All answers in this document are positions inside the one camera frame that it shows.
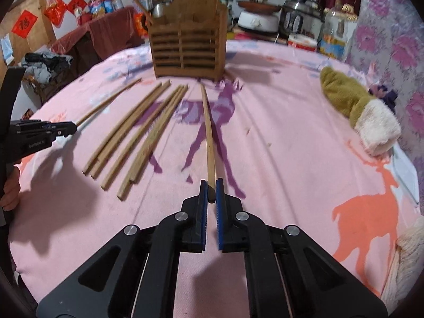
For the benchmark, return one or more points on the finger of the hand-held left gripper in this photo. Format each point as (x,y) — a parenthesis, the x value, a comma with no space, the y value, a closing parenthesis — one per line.
(64,128)

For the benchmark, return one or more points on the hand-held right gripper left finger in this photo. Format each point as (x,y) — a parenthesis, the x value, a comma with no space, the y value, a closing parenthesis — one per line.
(203,218)

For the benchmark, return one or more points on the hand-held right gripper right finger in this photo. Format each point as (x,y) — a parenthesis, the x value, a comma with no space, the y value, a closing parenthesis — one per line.
(220,218)

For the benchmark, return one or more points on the bunch of wooden chopsticks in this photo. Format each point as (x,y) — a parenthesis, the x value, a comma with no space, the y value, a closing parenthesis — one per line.
(132,122)

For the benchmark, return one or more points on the long wooden chopstick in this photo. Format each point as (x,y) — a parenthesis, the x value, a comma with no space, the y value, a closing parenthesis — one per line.
(208,139)

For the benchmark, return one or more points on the wooden slatted chopstick holder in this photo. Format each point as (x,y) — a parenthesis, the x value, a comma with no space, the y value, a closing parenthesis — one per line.
(185,39)

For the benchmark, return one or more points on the person's left hand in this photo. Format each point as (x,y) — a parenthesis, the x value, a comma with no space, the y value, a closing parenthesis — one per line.
(10,187)

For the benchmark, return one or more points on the grey clothes pile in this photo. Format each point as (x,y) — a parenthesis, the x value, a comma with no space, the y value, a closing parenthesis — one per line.
(46,64)

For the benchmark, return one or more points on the brown wooden board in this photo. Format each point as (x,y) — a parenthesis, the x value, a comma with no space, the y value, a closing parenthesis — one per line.
(39,44)

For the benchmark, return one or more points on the blue face mask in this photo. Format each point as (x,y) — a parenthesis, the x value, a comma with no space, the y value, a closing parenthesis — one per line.
(6,49)

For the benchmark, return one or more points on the dark red cloth covered furniture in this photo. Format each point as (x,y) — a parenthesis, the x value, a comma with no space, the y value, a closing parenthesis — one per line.
(109,28)

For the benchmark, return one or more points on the red paper diamond decoration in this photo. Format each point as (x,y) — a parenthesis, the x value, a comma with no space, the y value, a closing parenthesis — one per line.
(77,5)
(25,25)

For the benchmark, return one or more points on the pink deer print sheet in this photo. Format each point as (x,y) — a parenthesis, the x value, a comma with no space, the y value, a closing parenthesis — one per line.
(281,122)

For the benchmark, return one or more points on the red plastic bag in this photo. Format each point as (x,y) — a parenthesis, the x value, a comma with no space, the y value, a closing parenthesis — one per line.
(54,10)

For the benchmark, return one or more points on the cluster of plastic bottles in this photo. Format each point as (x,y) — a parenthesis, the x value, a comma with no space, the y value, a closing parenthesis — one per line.
(104,6)

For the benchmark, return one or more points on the red and white bowl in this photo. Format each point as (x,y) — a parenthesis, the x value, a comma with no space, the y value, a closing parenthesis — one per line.
(302,42)

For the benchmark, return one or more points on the white fluffy cloth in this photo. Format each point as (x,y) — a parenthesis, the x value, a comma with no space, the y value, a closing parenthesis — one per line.
(410,258)

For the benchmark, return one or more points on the white electric hot pot base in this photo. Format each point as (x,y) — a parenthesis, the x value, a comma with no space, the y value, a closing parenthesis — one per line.
(258,21)

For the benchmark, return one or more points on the dark purple cloth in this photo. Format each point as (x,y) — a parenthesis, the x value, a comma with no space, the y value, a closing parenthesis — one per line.
(386,96)

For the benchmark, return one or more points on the clear cooking oil bottle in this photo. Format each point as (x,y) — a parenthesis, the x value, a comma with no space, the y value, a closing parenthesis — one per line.
(334,36)

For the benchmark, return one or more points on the brown frying pan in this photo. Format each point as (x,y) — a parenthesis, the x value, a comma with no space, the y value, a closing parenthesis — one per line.
(258,6)

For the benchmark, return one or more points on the silver black pressure cooker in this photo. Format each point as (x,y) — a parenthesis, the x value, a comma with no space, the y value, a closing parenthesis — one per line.
(298,16)

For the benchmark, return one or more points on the purple floral blanket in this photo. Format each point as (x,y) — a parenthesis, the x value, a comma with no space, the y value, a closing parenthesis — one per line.
(391,39)

